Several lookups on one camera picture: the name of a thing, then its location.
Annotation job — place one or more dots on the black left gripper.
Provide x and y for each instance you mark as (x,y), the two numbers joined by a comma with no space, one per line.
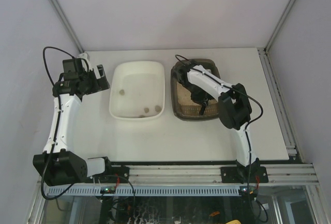
(95,83)

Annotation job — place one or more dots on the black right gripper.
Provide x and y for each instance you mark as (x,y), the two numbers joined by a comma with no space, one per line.
(199,99)

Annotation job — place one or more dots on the black slotted litter scoop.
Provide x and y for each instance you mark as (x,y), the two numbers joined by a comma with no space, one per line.
(204,103)

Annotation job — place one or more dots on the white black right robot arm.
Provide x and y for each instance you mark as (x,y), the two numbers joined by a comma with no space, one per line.
(234,108)

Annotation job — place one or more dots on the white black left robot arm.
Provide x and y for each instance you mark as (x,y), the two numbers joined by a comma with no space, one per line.
(58,164)

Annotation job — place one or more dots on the brown plastic litter box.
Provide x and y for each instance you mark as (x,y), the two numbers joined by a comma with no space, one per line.
(184,108)

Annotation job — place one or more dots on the white plastic tub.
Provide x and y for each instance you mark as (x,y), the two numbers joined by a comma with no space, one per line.
(144,86)

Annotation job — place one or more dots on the right controller board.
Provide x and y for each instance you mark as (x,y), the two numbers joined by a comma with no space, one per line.
(251,190)

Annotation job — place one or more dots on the controller board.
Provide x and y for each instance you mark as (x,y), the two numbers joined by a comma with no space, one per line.
(251,190)
(108,190)

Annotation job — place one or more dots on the left controller board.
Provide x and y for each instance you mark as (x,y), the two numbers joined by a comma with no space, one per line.
(108,190)

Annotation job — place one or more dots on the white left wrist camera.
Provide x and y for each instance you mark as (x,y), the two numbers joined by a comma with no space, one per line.
(85,56)

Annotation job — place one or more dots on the aluminium left frame post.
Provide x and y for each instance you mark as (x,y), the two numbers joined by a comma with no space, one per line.
(66,24)

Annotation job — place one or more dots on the aluminium frame post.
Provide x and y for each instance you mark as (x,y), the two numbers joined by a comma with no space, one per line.
(66,24)
(286,12)

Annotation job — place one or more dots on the aluminium right side rail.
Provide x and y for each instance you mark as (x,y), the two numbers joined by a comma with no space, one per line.
(282,116)

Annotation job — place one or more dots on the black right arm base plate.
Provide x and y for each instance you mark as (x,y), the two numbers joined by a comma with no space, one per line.
(244,175)

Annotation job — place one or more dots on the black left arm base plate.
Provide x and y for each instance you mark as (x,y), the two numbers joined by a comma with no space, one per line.
(111,175)

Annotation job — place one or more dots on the grey slotted cable duct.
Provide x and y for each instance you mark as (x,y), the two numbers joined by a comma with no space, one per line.
(154,191)

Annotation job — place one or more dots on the aluminium front mounting rail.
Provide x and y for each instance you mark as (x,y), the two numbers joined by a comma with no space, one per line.
(272,174)

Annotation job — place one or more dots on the aluminium right frame post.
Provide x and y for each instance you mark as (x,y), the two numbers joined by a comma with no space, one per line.
(286,12)

